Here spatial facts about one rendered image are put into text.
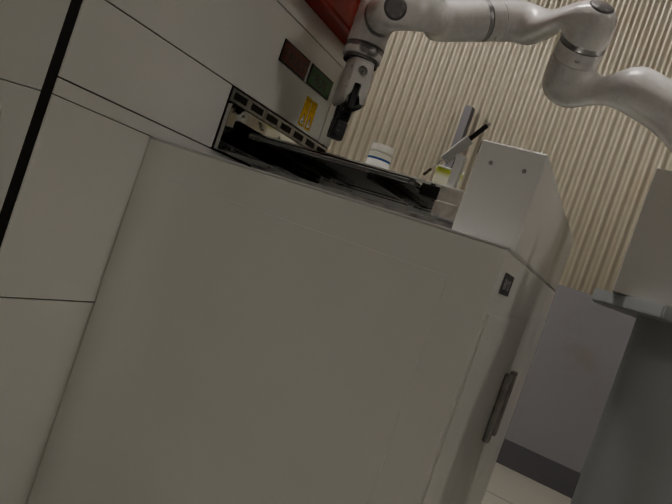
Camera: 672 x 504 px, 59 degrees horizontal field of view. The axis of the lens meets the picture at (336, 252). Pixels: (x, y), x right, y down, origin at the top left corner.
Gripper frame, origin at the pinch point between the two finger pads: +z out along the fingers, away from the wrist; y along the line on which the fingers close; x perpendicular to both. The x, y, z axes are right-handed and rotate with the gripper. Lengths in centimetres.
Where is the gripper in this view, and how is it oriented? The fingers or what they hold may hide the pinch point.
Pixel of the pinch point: (336, 130)
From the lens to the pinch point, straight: 130.2
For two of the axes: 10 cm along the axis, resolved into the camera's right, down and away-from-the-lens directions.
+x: -9.1, -3.1, -2.8
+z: -3.3, 9.5, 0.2
